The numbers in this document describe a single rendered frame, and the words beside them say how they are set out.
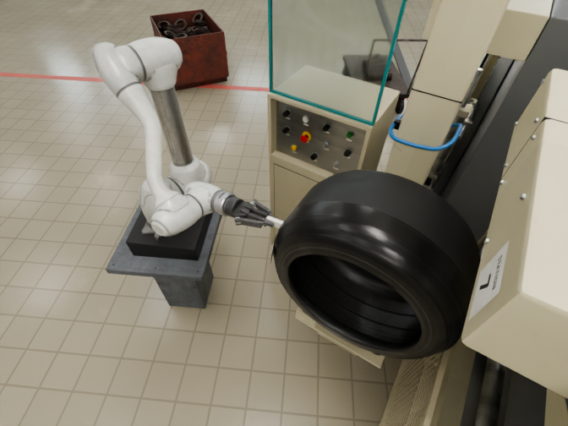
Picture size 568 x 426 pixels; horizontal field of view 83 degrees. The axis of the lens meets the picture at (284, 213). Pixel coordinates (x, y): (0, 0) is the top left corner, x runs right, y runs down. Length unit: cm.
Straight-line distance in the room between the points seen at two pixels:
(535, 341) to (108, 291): 246
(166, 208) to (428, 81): 88
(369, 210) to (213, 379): 160
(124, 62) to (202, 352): 164
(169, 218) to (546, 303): 100
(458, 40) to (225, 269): 202
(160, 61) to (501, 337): 131
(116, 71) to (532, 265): 127
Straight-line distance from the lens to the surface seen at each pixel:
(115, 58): 138
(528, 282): 42
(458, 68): 94
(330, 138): 168
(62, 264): 293
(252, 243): 258
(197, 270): 172
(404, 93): 403
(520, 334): 47
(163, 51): 143
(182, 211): 116
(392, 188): 89
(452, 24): 92
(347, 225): 80
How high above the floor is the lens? 207
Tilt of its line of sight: 48 degrees down
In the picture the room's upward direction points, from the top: 1 degrees clockwise
